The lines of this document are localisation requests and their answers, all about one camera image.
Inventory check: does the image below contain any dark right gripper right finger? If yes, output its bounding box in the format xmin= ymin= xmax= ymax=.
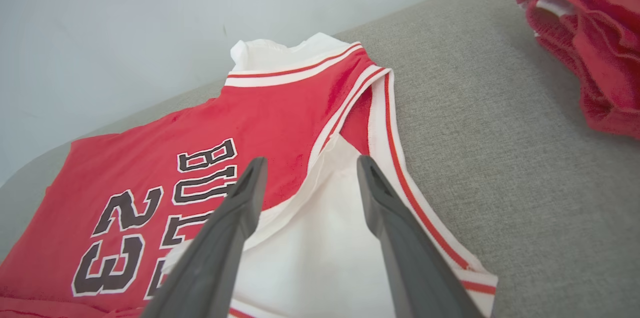
xmin=356 ymin=155 xmax=484 ymax=318

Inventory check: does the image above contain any grey fabric sofa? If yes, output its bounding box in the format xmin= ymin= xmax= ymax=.
xmin=0 ymin=0 xmax=640 ymax=318

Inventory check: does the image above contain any red basketball shorts white hem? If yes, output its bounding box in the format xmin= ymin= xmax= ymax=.
xmin=504 ymin=0 xmax=640 ymax=140

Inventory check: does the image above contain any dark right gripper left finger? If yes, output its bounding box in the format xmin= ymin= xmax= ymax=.
xmin=141 ymin=157 xmax=269 ymax=318

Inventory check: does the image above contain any red white basketball jersey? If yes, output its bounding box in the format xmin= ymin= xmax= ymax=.
xmin=0 ymin=32 xmax=499 ymax=318

